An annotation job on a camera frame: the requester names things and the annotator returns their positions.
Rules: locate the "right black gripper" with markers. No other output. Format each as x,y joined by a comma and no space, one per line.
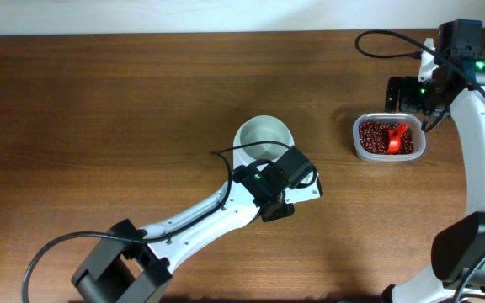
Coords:
406,85

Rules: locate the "white digital kitchen scale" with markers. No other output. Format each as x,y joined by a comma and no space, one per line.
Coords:
240,157

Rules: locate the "orange measuring scoop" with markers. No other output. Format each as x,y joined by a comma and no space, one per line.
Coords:
395,138

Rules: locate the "white bowl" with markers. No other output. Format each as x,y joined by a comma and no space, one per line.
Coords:
271,131

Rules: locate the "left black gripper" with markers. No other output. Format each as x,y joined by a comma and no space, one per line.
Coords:
285,212

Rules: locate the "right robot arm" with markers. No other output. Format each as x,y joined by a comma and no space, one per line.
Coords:
457,268

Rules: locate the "clear plastic container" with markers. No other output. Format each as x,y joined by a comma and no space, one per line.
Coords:
414,125

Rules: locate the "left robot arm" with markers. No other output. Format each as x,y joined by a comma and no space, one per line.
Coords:
137,264

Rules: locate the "red beans in container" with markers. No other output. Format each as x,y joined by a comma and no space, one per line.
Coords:
374,138

